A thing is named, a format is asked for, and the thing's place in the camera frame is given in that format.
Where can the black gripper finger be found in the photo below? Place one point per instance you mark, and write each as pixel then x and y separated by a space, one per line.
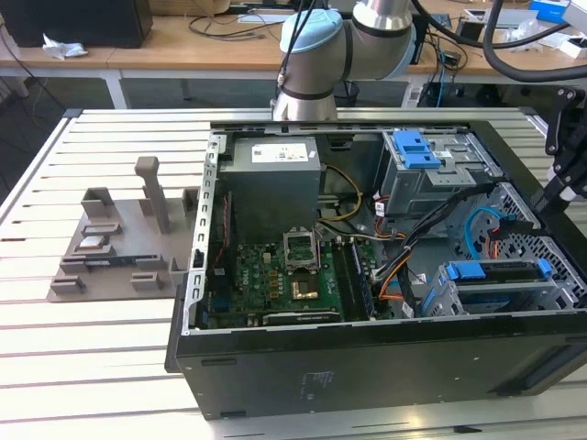
pixel 560 119

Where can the hard disk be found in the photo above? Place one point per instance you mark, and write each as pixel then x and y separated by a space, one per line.
pixel 465 270

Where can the grey metal disk bay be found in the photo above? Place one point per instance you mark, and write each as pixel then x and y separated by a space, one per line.
pixel 566 293

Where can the white open box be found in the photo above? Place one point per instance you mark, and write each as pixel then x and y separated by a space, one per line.
pixel 568 46

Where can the clear plastic bags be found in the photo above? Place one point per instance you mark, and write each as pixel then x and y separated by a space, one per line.
pixel 523 36

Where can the blue cardboard box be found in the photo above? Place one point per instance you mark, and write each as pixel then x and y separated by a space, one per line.
pixel 552 10

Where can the grey flat tray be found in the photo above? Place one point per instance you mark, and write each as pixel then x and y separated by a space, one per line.
pixel 513 17

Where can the small black open box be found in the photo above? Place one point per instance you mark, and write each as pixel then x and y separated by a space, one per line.
pixel 468 33

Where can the white power strip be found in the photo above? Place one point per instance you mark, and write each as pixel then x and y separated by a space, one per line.
pixel 414 95

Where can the blue plastic drive latch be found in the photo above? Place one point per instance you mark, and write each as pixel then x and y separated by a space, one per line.
pixel 415 149

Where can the black tower box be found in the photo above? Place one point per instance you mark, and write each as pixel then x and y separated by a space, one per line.
pixel 421 41

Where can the grey optical drive cage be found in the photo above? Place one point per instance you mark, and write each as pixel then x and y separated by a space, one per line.
pixel 413 188

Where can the installed RAM sticks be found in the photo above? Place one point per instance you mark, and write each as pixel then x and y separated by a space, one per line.
pixel 362 279

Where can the CPU socket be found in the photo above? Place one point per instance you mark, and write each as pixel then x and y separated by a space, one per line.
pixel 302 256

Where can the grey power supply unit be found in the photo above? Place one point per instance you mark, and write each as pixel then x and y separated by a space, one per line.
pixel 270 192

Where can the gold chipset heatsink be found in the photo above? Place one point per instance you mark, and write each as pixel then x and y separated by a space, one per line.
pixel 305 289

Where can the black open PC case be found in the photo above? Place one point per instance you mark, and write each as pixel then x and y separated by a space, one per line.
pixel 367 371

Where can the black graphics card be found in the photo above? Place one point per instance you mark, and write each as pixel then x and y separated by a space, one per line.
pixel 300 317

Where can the green motherboard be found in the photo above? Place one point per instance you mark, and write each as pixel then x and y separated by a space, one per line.
pixel 261 284

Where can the grey-brown parts rack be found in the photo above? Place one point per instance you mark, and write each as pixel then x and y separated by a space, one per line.
pixel 133 238

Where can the blue RAM stick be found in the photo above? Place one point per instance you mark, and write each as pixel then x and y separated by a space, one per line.
pixel 112 262

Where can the large black box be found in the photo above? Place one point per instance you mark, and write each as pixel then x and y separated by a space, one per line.
pixel 91 23

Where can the silver CPU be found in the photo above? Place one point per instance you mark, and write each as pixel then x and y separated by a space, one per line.
pixel 94 243

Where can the crumpled white paper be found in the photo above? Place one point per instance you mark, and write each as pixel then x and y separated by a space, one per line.
pixel 64 48

